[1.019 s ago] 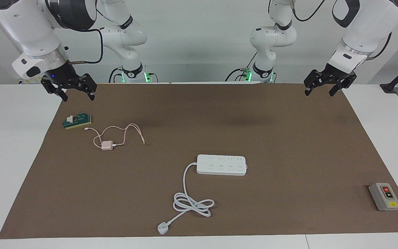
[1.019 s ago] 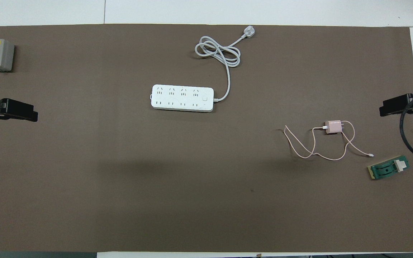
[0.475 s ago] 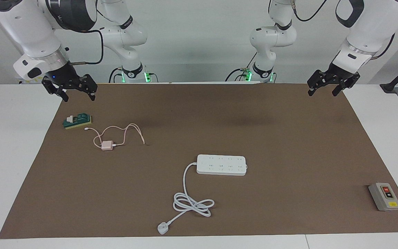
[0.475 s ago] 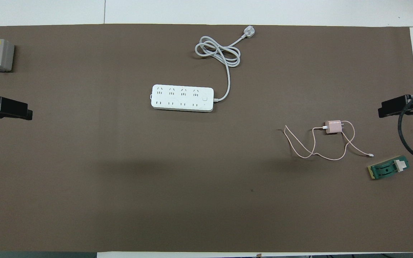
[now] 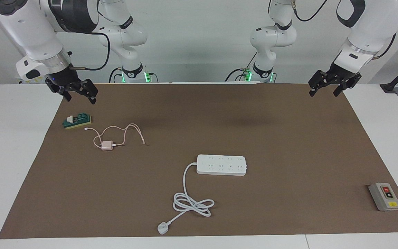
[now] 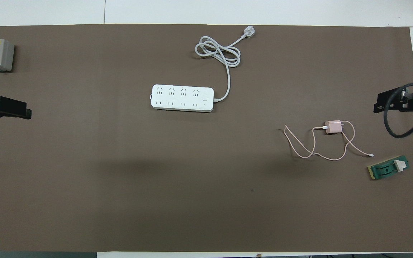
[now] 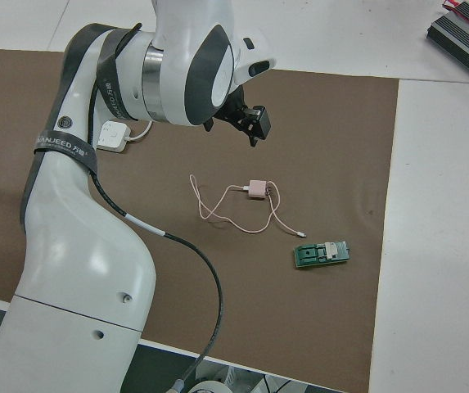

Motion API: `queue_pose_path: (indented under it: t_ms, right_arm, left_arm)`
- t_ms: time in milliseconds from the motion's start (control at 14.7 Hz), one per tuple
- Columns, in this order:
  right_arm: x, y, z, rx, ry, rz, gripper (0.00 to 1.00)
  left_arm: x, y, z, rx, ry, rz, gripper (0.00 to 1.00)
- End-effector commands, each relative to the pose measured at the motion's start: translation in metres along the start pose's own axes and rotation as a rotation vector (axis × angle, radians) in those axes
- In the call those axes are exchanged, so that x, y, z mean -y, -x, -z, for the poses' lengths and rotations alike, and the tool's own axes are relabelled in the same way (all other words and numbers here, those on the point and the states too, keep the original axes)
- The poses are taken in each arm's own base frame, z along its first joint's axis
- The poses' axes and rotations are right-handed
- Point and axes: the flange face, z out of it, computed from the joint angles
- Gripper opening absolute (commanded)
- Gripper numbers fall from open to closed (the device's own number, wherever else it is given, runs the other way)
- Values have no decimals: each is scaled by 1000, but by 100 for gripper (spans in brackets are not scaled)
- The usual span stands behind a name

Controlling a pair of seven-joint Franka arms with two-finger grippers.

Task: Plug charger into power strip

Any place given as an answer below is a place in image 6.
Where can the pink charger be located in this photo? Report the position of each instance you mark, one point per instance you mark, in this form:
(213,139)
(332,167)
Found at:
(333,127)

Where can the white power strip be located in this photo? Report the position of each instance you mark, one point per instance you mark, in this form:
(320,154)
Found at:
(181,98)

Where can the brown table mat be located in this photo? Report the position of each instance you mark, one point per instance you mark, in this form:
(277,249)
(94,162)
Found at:
(206,200)

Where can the green knife switch block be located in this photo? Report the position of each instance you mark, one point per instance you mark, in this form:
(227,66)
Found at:
(385,170)

